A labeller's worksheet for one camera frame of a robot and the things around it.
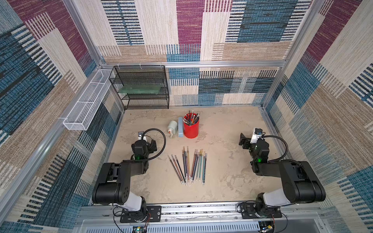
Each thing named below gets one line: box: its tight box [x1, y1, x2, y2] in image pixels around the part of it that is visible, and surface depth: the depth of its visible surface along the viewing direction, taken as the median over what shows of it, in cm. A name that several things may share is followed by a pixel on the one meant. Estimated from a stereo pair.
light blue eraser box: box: [177, 116, 184, 138], surface depth 102 cm
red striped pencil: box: [170, 154, 185, 184], surface depth 89 cm
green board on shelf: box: [118, 83, 163, 94], surface depth 102 cm
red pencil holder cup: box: [183, 112, 200, 139], surface depth 98 cm
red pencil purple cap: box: [189, 149, 199, 181], surface depth 91 cm
